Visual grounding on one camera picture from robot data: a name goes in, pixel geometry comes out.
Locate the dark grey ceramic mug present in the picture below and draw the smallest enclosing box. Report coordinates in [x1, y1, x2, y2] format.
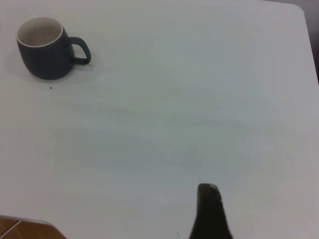
[16, 16, 92, 81]

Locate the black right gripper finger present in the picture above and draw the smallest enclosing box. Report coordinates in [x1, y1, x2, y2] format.
[188, 183, 234, 239]

